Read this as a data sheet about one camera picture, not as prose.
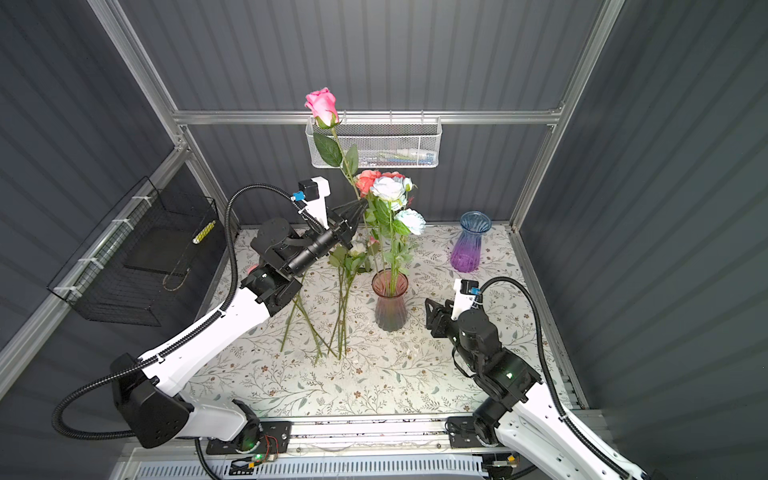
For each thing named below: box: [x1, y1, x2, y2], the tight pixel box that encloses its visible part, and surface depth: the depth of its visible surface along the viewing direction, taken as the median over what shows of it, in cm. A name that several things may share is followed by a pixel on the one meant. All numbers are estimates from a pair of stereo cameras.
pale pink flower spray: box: [281, 246, 363, 360], surface depth 96 cm
